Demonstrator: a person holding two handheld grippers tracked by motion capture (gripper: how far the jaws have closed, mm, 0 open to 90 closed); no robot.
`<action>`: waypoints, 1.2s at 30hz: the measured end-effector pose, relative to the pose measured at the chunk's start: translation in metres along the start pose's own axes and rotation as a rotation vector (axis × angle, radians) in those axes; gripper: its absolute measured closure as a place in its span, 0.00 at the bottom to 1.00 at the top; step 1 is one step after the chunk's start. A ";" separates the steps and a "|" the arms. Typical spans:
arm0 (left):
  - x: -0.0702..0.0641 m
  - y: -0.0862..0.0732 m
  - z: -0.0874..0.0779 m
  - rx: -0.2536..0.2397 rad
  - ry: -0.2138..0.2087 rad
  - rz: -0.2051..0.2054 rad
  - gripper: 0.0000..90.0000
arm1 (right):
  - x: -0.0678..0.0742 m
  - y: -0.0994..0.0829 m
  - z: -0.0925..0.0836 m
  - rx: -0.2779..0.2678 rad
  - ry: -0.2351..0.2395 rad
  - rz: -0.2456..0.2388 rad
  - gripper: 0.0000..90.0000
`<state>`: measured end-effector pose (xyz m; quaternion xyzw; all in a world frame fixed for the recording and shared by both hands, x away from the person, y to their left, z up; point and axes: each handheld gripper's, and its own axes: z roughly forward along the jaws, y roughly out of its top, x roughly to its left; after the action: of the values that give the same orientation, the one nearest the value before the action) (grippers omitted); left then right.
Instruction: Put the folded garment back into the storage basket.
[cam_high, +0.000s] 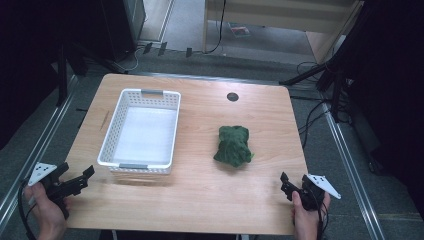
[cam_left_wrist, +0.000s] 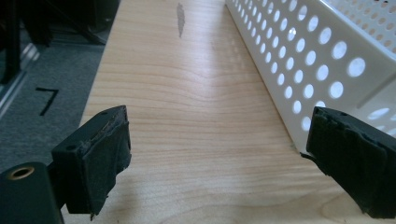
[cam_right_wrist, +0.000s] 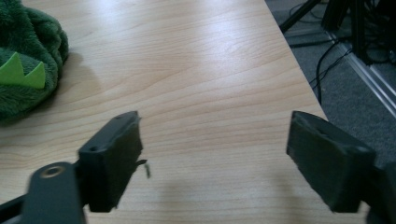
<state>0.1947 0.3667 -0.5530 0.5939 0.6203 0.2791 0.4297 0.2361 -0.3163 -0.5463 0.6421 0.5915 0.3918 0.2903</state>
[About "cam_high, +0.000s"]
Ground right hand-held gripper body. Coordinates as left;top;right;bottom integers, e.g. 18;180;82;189
293;173;342;212

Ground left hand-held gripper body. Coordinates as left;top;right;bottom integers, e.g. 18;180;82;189
27;162;90;220

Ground white plastic basket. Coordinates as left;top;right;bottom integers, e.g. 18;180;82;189
96;88;182;175

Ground green leafy vegetable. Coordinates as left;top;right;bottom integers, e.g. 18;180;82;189
213;125;255;169

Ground person's right hand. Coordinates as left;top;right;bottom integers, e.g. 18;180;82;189
291;190;332;240

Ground person's left hand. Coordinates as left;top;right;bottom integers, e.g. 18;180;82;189
23;182;70;240

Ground black metal stand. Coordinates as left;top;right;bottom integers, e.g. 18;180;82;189
279;58;356;124
54;41;129;108

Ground dark cabinet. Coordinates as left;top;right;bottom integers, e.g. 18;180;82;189
99;0;148;63

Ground red and white packet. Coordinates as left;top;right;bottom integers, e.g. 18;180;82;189
229;22;252;38

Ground light wooden cabinet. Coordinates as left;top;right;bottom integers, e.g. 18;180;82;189
202;0;365;65

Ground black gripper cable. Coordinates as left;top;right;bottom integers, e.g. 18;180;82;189
17;179;38;240
314;201;330;240

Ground metal floor rail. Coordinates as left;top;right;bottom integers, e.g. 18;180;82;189
320;108;387;240
128;70;282;86
0;73;80;222

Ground black floor cables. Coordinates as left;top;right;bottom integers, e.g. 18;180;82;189
295;60;336;150

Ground white cable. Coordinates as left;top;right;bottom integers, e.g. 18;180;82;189
124;45;145;73

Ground black hanging cable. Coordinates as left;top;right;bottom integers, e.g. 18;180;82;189
202;0;228;55

